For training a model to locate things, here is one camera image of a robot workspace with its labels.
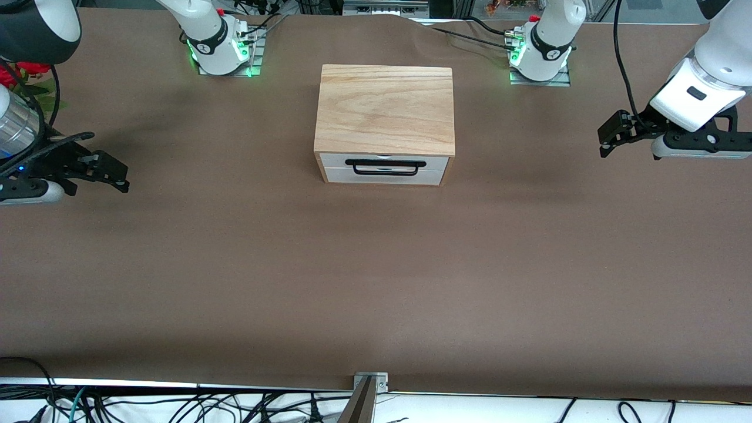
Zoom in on dark camera mount post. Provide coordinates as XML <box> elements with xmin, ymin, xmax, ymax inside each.
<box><xmin>337</xmin><ymin>376</ymin><xmax>377</xmax><ymax>423</ymax></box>

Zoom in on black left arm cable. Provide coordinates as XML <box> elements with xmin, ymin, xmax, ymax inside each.
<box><xmin>613</xmin><ymin>0</ymin><xmax>644</xmax><ymax>121</ymax></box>

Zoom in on teal cable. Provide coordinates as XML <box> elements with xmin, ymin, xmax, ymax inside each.
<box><xmin>66</xmin><ymin>386</ymin><xmax>89</xmax><ymax>423</ymax></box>

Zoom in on silver power strip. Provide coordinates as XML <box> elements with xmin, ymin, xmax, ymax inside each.
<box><xmin>343</xmin><ymin>0</ymin><xmax>430</xmax><ymax>18</ymax></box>

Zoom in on brown table cover sheet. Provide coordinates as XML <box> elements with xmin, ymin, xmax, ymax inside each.
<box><xmin>0</xmin><ymin>7</ymin><xmax>752</xmax><ymax>404</ymax></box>

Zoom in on white-front drawer with black handle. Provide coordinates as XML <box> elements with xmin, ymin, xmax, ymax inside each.
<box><xmin>319</xmin><ymin>153</ymin><xmax>451</xmax><ymax>186</ymax></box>

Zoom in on black base cable bundle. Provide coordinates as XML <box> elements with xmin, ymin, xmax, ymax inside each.
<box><xmin>232</xmin><ymin>5</ymin><xmax>290</xmax><ymax>43</ymax></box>

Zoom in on wooden cabinet box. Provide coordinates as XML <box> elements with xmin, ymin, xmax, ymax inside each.
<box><xmin>313</xmin><ymin>63</ymin><xmax>457</xmax><ymax>187</ymax></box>

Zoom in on colourful background decoration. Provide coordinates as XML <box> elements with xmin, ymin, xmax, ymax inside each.
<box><xmin>484</xmin><ymin>0</ymin><xmax>533</xmax><ymax>16</ymax></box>

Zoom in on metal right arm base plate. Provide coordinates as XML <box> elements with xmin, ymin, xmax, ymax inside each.
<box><xmin>197</xmin><ymin>26</ymin><xmax>268</xmax><ymax>79</ymax></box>

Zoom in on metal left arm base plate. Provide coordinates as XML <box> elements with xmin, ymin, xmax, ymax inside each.
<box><xmin>509</xmin><ymin>63</ymin><xmax>572</xmax><ymax>88</ymax></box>

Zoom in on black looped cable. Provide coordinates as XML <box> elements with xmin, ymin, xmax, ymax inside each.
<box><xmin>0</xmin><ymin>356</ymin><xmax>58</xmax><ymax>423</ymax></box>

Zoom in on tangled black cable bundle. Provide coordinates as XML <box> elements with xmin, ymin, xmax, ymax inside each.
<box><xmin>88</xmin><ymin>389</ymin><xmax>353</xmax><ymax>423</ymax></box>

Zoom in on red artificial roses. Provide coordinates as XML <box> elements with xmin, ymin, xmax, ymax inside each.
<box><xmin>0</xmin><ymin>61</ymin><xmax>66</xmax><ymax>113</ymax></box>

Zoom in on metal edge bracket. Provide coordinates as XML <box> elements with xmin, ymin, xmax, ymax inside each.
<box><xmin>353</xmin><ymin>371</ymin><xmax>389</xmax><ymax>394</ymax></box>

